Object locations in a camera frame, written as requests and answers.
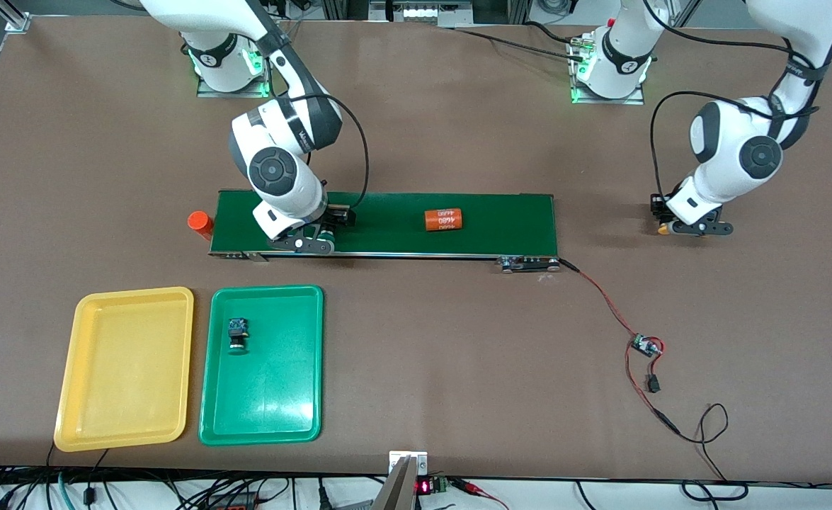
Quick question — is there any green conveyor belt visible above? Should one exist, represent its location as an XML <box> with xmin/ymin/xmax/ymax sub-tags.
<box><xmin>208</xmin><ymin>189</ymin><xmax>562</xmax><ymax>273</ymax></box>

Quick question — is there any green plastic tray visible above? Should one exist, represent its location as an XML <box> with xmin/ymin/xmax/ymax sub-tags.
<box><xmin>198</xmin><ymin>285</ymin><xmax>325</xmax><ymax>447</ymax></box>

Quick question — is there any silver box with lights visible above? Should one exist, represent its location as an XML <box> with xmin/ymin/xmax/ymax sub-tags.
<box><xmin>370</xmin><ymin>0</ymin><xmax>474</xmax><ymax>28</ymax></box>

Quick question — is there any yellow plastic tray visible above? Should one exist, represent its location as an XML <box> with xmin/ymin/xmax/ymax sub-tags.
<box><xmin>53</xmin><ymin>286</ymin><xmax>195</xmax><ymax>453</ymax></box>

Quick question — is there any red test lead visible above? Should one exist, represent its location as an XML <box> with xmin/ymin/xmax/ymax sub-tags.
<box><xmin>451</xmin><ymin>478</ymin><xmax>510</xmax><ymax>510</ymax></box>

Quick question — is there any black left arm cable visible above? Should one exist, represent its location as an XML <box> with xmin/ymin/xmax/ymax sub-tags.
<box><xmin>642</xmin><ymin>0</ymin><xmax>824</xmax><ymax>213</ymax></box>

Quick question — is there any red and black wire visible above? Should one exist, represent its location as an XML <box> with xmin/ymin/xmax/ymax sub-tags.
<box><xmin>559</xmin><ymin>259</ymin><xmax>682</xmax><ymax>436</ymax></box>

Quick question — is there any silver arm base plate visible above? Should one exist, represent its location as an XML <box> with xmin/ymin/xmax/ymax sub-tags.
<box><xmin>570</xmin><ymin>35</ymin><xmax>646</xmax><ymax>106</ymax></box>
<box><xmin>196</xmin><ymin>21</ymin><xmax>278</xmax><ymax>98</ymax></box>

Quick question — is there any black table cable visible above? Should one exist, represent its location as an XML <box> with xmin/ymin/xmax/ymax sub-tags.
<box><xmin>451</xmin><ymin>20</ymin><xmax>586</xmax><ymax>61</ymax></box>

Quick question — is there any looped black cable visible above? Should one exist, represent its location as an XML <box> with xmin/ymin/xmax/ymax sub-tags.
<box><xmin>674</xmin><ymin>402</ymin><xmax>751</xmax><ymax>502</ymax></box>

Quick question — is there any silver camera mount bracket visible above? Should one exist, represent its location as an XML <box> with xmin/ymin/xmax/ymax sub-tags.
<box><xmin>372</xmin><ymin>450</ymin><xmax>429</xmax><ymax>510</ymax></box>

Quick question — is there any aluminium corner bracket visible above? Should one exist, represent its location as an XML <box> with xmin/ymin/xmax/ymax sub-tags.
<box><xmin>0</xmin><ymin>0</ymin><xmax>32</xmax><ymax>33</ymax></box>

